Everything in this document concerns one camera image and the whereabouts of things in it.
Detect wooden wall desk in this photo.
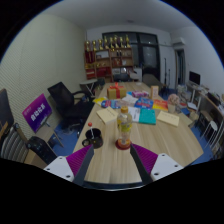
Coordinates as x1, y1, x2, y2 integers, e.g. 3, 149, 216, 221
186, 81, 224, 148

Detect red-tipped stirring stick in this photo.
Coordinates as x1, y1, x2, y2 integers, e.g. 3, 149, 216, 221
87, 122, 95, 138

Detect brown wooden stool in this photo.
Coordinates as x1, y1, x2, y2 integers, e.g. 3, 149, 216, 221
198, 109, 213, 129

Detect wooden shelf unit with trophies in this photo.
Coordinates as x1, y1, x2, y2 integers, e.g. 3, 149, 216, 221
83, 34, 135, 80

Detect blue and red book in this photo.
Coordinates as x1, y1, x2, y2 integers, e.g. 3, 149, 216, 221
134, 97, 155, 110

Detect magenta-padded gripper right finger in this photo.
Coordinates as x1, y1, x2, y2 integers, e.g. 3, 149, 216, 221
129, 143, 184, 186

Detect purple sign on stand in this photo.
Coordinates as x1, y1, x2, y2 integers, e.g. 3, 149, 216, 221
21, 93, 64, 148

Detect small white folding table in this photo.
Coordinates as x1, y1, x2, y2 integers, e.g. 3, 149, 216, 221
79, 78, 99, 96

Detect tan notebook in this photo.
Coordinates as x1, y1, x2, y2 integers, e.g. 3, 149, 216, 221
96, 106, 119, 125

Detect black computer monitor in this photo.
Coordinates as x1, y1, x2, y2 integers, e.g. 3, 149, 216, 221
188, 70, 202, 86

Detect white printed booklet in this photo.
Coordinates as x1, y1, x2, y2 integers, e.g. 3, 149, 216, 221
128, 105, 142, 123

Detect clear yellow-labelled drink bottle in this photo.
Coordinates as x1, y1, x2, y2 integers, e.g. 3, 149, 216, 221
116, 105, 134, 149

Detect pink flowers in white pot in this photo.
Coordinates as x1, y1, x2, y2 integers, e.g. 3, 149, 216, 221
167, 93, 181, 114

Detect pink box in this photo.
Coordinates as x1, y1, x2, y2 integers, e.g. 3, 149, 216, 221
131, 90, 150, 99

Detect black mug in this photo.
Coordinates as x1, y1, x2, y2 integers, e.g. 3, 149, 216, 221
81, 127, 104, 150

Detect black framed glass door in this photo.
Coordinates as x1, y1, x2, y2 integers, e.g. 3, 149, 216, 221
101, 31, 161, 83

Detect white wall air conditioner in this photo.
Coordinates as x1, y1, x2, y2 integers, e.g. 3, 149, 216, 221
172, 36, 187, 47

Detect white round stool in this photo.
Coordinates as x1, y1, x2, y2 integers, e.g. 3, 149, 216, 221
203, 119, 221, 149

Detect teal book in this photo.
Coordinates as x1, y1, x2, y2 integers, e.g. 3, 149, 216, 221
138, 107, 157, 126

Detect grey upholstered chair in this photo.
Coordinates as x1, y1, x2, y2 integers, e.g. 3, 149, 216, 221
142, 73, 164, 89

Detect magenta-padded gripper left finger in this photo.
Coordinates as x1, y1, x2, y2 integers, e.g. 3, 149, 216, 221
43, 144, 95, 187

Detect tan envelope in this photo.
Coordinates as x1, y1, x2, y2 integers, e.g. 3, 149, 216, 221
156, 110, 181, 128

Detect black tripod stand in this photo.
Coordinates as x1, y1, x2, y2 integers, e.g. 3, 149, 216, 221
163, 58, 171, 89

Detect black office chair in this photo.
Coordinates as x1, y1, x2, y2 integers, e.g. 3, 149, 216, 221
47, 81, 96, 131

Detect orange book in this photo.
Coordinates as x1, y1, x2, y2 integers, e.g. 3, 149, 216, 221
152, 99, 169, 112

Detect tan upright carton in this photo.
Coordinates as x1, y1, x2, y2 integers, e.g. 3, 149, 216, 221
150, 85, 160, 100

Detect grey striped office chair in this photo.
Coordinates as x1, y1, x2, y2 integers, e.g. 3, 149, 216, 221
0, 123, 58, 165

